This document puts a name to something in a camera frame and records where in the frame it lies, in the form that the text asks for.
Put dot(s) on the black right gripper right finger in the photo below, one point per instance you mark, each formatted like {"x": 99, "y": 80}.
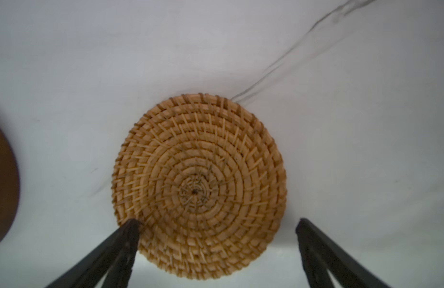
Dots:
{"x": 322, "y": 257}

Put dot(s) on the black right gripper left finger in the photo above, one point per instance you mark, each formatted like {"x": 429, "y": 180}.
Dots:
{"x": 112, "y": 261}

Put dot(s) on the round woven rattan coaster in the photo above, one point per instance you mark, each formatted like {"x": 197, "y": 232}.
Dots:
{"x": 206, "y": 182}

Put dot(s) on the ridged brown wooden coaster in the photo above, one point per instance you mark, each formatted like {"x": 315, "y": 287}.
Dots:
{"x": 9, "y": 186}

